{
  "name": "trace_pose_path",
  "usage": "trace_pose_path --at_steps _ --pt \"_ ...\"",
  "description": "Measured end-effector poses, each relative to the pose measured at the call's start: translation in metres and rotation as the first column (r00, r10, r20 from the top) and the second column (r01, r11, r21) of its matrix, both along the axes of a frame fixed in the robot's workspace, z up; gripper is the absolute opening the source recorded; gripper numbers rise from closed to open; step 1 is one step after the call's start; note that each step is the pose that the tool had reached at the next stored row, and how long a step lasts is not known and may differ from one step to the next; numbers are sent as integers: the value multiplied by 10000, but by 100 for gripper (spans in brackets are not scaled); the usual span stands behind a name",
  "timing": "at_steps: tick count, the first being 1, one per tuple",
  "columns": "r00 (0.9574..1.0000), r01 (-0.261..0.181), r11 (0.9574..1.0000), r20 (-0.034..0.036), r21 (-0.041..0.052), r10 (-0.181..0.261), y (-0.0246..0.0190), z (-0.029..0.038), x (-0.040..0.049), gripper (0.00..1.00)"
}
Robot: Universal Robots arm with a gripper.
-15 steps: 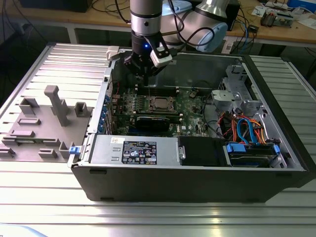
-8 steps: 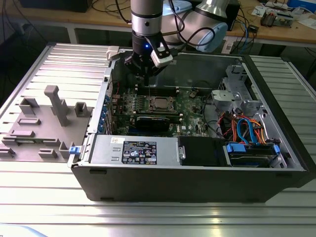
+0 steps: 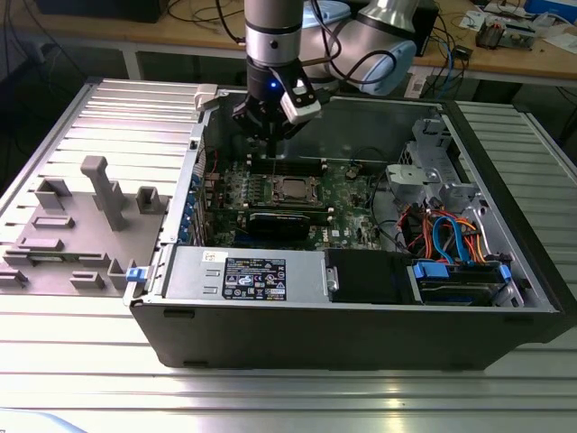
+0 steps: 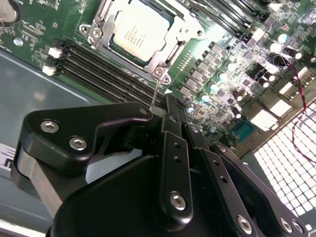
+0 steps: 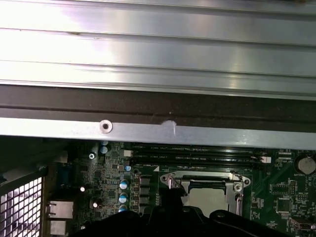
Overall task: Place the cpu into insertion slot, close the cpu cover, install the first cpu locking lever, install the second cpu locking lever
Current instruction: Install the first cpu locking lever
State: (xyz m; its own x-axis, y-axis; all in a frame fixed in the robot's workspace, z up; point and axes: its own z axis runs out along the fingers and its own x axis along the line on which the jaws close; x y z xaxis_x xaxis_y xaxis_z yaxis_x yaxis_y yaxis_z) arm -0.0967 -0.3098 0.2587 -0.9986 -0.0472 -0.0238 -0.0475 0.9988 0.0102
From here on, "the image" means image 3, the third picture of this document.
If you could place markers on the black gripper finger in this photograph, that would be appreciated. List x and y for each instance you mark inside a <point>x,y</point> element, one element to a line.
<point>245,115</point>
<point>288,131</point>

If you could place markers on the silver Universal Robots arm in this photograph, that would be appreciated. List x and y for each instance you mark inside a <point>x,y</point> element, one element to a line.
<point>270,27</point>

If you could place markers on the RAM slot with white clips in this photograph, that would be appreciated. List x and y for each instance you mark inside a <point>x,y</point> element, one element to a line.
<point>297,161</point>
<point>297,169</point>
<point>288,209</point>

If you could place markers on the CPU socket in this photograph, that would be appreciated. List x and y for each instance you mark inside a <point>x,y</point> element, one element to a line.
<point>270,200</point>

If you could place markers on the black drive bay cover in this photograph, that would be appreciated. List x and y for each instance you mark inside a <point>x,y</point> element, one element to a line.
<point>365,275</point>

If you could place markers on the pale grey case latch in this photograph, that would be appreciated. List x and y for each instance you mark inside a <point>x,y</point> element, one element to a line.
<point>205,97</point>

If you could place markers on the wooden workbench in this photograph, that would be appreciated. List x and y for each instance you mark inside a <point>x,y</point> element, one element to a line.
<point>203,36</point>

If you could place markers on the round coin battery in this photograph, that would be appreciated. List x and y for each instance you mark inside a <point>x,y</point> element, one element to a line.
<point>353,171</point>

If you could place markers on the low-profile graphics card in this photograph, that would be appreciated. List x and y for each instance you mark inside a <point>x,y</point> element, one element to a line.
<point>279,225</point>

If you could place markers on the green motherboard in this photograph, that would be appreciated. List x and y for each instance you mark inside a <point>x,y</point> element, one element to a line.
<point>351,212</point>

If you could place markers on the silver metal drive cage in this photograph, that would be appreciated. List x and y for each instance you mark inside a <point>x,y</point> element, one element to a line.
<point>408,177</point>

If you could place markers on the white label tag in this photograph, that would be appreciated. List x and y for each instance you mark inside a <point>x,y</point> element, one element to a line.
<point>417,83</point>

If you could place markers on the grey power supply unit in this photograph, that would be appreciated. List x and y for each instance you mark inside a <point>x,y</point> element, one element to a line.
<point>198,275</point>

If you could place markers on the black upright box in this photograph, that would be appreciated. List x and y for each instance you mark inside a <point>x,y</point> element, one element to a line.
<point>430,34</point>

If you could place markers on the large black box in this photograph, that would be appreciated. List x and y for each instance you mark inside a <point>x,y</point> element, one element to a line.
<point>103,6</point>

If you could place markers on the small black box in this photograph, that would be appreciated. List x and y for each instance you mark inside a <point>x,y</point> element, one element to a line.
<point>462,52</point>

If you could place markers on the blue plastic clip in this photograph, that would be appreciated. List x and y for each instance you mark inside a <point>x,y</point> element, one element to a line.
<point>137,275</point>

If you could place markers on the grey parts rack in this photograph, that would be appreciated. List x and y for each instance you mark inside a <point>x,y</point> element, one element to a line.
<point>90,239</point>

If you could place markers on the hard disk in blue carrier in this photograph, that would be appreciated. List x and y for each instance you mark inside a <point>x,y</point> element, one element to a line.
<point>433,270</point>

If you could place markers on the black open PC case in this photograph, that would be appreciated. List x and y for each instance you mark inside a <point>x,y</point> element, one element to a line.
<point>315,334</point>

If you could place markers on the white printed paper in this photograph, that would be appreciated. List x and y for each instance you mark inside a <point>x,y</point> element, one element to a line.
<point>473,18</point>

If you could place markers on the small heatsink device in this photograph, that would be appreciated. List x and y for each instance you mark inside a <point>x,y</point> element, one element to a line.
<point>489,35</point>

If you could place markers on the grey hardware assembly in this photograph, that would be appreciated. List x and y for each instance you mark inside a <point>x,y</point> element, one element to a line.
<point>518,32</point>

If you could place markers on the blue box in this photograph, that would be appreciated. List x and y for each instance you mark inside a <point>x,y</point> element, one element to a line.
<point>541,4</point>

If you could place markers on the white paper sheets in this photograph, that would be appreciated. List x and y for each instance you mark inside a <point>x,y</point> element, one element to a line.
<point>563,39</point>

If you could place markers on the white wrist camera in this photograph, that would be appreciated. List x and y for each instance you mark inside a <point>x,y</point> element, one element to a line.
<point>302,108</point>

